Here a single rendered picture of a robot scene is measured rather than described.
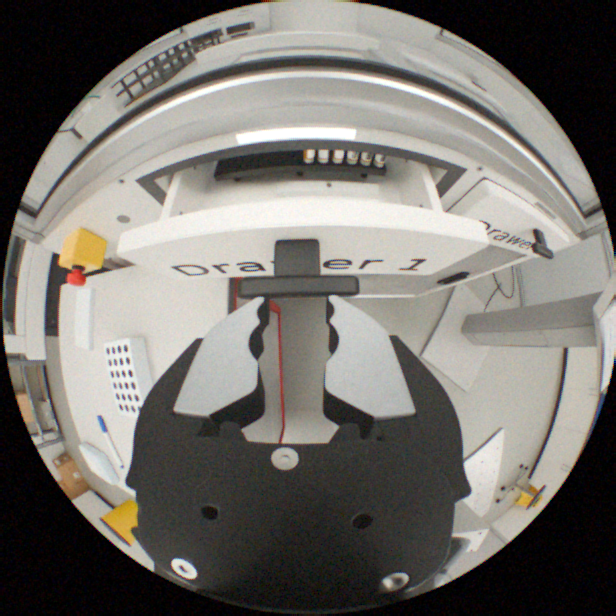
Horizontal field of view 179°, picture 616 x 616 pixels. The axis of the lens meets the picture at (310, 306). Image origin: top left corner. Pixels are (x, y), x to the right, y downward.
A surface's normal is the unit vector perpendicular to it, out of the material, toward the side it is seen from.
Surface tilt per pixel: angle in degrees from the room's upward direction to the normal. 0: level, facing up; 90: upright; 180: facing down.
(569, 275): 90
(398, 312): 0
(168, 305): 0
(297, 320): 0
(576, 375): 90
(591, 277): 90
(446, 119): 90
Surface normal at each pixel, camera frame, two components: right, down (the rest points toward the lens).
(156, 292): 0.01, -0.10
